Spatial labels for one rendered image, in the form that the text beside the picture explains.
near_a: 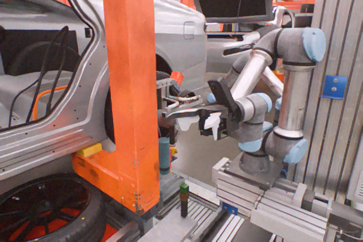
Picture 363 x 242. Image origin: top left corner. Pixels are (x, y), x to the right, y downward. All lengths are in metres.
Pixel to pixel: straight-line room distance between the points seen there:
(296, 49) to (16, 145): 1.34
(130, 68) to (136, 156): 0.42
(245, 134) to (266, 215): 0.43
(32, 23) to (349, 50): 3.01
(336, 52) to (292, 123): 0.34
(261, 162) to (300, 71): 0.45
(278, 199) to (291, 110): 0.42
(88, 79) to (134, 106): 0.56
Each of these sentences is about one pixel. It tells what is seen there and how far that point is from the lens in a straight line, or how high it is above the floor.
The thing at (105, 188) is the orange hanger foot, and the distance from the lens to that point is 1.53.
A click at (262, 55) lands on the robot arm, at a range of 0.97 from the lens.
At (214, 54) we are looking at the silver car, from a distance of 4.09.
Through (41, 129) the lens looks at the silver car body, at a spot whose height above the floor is 0.94.
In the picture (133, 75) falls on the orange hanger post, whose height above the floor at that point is 1.27.
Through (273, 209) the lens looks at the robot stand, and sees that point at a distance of 1.13.
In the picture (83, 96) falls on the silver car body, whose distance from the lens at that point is 1.54.
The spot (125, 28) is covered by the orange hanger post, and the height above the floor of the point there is 1.46.
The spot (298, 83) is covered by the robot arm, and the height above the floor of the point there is 1.27.
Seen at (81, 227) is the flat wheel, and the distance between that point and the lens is 1.42.
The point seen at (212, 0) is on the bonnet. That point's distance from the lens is 5.14.
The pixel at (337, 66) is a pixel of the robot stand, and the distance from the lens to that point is 1.15.
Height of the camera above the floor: 1.44
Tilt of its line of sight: 18 degrees down
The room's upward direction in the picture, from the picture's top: straight up
